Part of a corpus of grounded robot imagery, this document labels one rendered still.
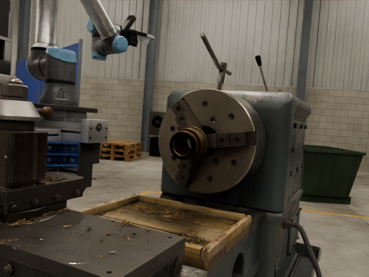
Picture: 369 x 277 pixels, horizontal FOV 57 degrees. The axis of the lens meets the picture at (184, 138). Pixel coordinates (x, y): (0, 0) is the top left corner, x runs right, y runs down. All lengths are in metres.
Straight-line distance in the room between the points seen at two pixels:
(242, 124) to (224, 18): 10.75
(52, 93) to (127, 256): 1.06
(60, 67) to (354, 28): 10.86
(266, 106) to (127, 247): 0.77
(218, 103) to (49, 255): 0.69
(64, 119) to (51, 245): 0.95
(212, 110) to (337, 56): 10.63
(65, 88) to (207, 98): 0.63
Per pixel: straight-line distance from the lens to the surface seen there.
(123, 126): 11.92
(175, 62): 11.62
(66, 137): 1.37
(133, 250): 0.46
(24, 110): 0.56
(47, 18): 1.61
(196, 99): 1.03
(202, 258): 0.66
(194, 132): 0.89
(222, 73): 1.05
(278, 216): 1.14
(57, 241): 0.49
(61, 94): 1.43
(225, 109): 0.99
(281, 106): 1.11
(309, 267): 1.68
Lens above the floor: 1.14
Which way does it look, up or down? 3 degrees down
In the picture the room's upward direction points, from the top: 4 degrees clockwise
